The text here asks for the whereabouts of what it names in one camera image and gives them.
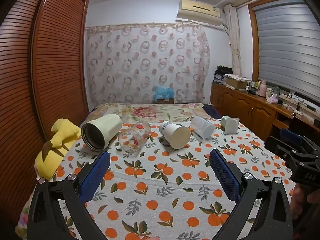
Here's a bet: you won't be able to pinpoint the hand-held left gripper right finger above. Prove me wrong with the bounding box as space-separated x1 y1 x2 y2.
209 149 293 240

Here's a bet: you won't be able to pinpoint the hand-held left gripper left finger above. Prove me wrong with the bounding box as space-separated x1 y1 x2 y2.
27 151 111 240

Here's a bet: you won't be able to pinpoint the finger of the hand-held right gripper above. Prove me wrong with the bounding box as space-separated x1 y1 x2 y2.
279 128 314 153
264 135 299 159

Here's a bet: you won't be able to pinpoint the cream steel tumbler cup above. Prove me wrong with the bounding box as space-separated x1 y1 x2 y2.
80 113 123 152

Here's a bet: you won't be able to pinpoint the pale green cup white lid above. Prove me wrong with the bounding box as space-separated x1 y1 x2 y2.
220 116 241 135

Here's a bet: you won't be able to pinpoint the clear printed glass cup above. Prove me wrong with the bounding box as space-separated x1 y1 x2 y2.
118 121 152 156

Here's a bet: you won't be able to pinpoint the translucent plastic cup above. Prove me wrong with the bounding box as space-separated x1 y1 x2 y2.
190 116 216 140

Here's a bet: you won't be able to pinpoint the white paper cup blue stripes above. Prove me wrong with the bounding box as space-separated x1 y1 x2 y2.
159 121 192 149

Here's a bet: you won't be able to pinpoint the person's right hand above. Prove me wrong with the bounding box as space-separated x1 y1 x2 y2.
292 183 310 222

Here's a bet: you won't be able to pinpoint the white power strip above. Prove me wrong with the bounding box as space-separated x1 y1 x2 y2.
278 93 302 103

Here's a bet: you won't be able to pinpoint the wooden cabinet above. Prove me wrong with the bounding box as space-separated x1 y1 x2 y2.
210 81 320 141

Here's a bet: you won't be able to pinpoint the yellow plush toy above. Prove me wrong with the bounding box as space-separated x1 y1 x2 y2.
34 119 82 181

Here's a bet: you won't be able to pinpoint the pink kettle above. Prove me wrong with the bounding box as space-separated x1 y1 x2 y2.
257 79 267 97

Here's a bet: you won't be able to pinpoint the dark blue cloth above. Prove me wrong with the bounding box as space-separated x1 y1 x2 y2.
202 104 223 119

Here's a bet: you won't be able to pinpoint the open cardboard box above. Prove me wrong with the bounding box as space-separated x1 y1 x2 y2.
225 76 248 91

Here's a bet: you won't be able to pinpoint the floral blanket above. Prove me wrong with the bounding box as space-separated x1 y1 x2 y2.
84 102 213 130

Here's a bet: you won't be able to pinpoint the grey window blind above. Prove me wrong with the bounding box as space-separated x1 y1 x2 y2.
252 0 320 103

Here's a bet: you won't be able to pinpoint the stack of dark clothes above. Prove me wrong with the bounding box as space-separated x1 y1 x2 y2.
214 65 233 84

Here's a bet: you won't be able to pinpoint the blue plastic bag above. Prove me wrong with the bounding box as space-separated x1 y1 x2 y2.
152 85 176 102

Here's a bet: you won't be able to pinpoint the tied cream curtain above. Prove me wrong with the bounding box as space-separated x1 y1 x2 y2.
223 3 242 77

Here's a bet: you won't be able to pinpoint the brown louvred wardrobe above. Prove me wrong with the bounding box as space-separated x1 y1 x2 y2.
0 0 90 227

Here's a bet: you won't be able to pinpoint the circle patterned curtain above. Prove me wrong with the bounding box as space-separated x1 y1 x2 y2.
85 23 211 105

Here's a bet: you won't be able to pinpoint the cream air conditioner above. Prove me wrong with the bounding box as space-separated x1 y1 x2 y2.
176 0 223 26

